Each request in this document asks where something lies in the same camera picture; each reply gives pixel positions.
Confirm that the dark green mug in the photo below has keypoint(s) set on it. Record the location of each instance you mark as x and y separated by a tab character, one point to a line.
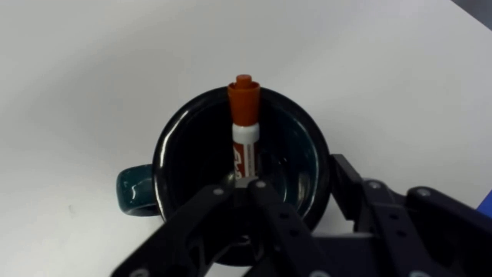
194	144

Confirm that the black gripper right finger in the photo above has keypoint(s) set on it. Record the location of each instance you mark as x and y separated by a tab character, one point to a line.
410	232

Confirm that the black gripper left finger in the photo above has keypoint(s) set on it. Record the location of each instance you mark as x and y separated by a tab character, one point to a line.
267	221

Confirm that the small blue tape piece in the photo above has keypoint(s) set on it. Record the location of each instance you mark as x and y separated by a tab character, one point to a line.
487	202

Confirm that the red marker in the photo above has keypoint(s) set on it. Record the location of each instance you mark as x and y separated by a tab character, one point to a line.
244	102

